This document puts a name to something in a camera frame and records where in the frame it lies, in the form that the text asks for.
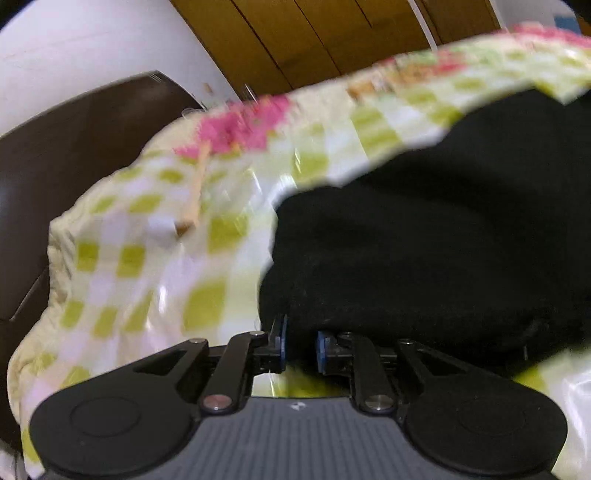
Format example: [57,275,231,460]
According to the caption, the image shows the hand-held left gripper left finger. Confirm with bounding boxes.
[133,315,289,414]

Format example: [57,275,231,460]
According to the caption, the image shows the black pants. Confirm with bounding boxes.
[257,88,591,376]

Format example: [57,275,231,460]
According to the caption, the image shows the wooden stick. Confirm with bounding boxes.
[174,140,214,237]

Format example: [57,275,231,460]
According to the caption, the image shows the dark brown headboard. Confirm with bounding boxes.
[0,71,205,455]

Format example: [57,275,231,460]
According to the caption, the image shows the wooden door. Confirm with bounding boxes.
[421,0,503,46]

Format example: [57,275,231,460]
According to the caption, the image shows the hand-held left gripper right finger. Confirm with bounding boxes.
[315,329,468,414]

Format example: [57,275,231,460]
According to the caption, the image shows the wooden wardrobe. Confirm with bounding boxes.
[170,0,432,94]

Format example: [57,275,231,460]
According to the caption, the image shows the green checkered bed blanket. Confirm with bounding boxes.
[8,22,591,480]

